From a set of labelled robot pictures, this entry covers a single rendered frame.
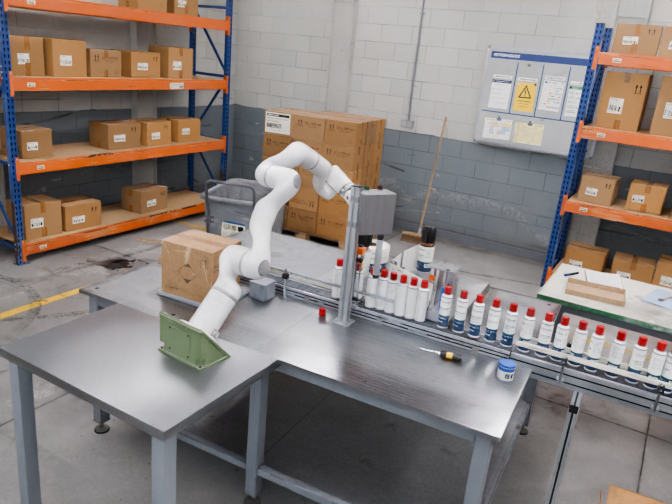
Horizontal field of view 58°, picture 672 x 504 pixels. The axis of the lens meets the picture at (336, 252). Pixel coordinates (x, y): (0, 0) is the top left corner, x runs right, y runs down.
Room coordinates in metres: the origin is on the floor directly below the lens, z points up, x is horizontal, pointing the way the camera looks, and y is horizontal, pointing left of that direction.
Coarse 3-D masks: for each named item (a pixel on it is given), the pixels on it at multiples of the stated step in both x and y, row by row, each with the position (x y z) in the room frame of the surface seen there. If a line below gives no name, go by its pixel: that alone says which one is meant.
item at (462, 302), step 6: (462, 294) 2.56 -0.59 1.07; (462, 300) 2.55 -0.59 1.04; (468, 300) 2.56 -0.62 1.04; (456, 306) 2.57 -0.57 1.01; (462, 306) 2.55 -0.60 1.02; (456, 312) 2.56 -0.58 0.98; (462, 312) 2.55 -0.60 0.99; (456, 318) 2.55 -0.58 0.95; (462, 318) 2.55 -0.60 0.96; (456, 324) 2.55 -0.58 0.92; (462, 324) 2.55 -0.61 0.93; (456, 330) 2.55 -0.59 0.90; (462, 330) 2.55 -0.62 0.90
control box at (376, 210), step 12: (372, 192) 2.67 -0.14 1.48; (384, 192) 2.69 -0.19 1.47; (360, 204) 2.63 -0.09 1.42; (372, 204) 2.63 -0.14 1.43; (384, 204) 2.66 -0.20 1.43; (360, 216) 2.62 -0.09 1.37; (372, 216) 2.63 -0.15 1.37; (384, 216) 2.66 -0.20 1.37; (360, 228) 2.61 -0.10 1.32; (372, 228) 2.64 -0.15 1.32; (384, 228) 2.67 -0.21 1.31
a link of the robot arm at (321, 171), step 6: (318, 156) 2.74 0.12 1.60; (318, 162) 2.73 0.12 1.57; (324, 162) 2.78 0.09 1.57; (312, 168) 2.73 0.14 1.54; (318, 168) 2.75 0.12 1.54; (324, 168) 2.77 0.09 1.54; (330, 168) 2.81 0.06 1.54; (318, 174) 2.78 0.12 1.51; (324, 174) 2.79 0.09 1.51; (312, 180) 2.88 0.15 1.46; (318, 180) 2.82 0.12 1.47; (324, 180) 2.82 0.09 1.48; (318, 186) 2.84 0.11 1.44; (324, 186) 2.92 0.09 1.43; (318, 192) 2.86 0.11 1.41; (324, 192) 2.87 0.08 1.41; (330, 192) 2.90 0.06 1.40; (324, 198) 2.92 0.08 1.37; (330, 198) 2.92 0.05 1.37
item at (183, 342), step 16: (160, 320) 2.21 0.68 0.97; (176, 320) 2.16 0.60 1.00; (160, 336) 2.21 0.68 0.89; (176, 336) 2.15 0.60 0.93; (192, 336) 2.11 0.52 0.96; (208, 336) 2.11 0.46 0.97; (176, 352) 2.15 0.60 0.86; (192, 352) 2.11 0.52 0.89; (208, 352) 2.12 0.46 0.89; (224, 352) 2.18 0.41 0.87
